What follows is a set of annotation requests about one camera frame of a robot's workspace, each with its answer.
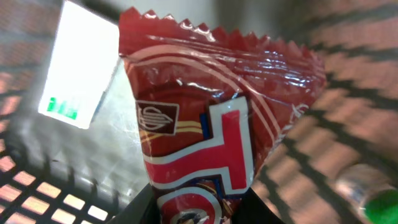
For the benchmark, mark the white green medicine box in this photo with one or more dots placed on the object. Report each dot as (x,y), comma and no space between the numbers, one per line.
(83,60)

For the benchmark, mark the red orange snack bar wrapper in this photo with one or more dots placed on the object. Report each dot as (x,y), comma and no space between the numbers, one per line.
(211,106)

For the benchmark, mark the green lid jar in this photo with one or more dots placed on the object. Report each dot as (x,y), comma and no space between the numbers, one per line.
(370,193)

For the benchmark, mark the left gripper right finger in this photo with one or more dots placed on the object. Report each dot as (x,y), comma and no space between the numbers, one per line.
(252,210)

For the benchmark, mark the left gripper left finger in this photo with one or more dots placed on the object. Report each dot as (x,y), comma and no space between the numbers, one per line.
(142,210)

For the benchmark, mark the grey plastic mesh basket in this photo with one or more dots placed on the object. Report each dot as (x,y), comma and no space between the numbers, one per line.
(53,172)

